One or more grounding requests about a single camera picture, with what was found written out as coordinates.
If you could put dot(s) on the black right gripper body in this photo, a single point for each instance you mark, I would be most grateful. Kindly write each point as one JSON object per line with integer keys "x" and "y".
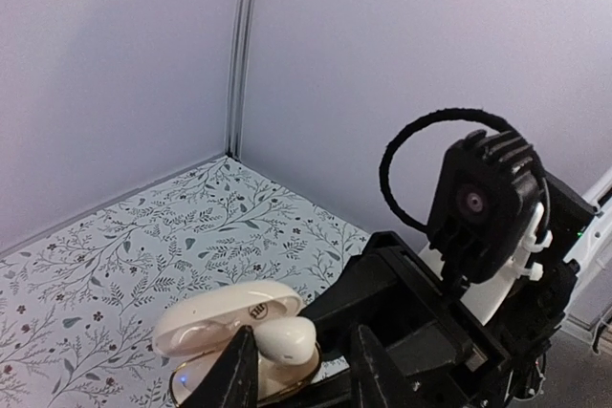
{"x": 447, "y": 358}

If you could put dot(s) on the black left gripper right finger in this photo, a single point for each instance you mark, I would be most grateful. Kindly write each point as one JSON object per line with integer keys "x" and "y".
{"x": 376, "y": 381}

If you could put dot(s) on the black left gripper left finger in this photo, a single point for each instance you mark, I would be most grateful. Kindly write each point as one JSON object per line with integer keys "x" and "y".
{"x": 232, "y": 381}

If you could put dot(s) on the white wireless earbud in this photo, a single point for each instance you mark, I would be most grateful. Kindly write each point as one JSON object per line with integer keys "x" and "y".
{"x": 286, "y": 341}

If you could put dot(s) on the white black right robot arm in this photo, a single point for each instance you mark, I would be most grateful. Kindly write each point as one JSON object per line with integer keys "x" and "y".
{"x": 527, "y": 319}

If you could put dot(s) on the floral patterned table mat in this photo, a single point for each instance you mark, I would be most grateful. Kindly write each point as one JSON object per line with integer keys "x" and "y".
{"x": 78, "y": 306}

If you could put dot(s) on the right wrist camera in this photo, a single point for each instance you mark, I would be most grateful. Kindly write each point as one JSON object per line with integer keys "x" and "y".
{"x": 482, "y": 227}

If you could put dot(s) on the right aluminium corner post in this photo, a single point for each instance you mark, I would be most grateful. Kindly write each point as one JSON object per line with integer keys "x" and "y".
{"x": 238, "y": 74}

